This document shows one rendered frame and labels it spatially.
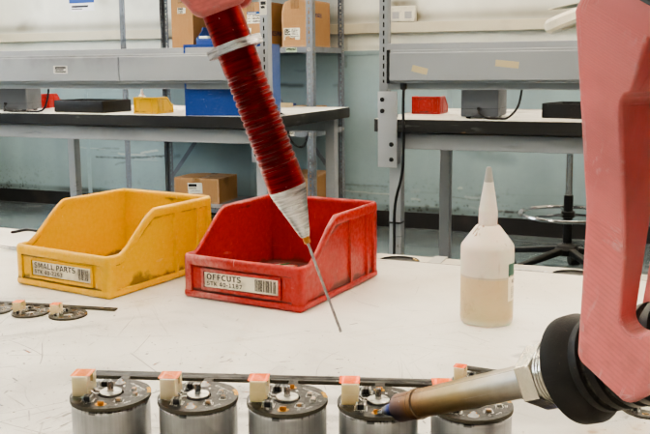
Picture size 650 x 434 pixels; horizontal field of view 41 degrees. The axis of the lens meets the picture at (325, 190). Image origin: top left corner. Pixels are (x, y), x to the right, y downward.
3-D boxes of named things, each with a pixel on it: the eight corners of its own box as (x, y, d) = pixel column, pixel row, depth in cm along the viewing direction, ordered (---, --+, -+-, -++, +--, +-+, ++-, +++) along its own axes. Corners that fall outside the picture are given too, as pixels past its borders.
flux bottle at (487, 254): (523, 320, 55) (527, 166, 54) (490, 331, 53) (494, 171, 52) (481, 309, 58) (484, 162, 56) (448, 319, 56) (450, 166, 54)
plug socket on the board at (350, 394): (366, 406, 26) (366, 385, 26) (338, 405, 26) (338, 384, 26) (368, 395, 27) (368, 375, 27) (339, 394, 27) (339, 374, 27)
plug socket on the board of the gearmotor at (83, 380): (95, 397, 27) (94, 377, 27) (69, 396, 27) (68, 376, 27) (104, 388, 27) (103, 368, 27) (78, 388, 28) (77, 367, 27)
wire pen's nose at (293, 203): (289, 239, 25) (271, 191, 25) (324, 226, 25) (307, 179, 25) (285, 246, 24) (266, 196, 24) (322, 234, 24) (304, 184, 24)
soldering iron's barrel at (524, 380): (387, 443, 24) (566, 412, 19) (369, 388, 24) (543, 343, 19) (423, 427, 25) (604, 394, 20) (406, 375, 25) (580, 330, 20)
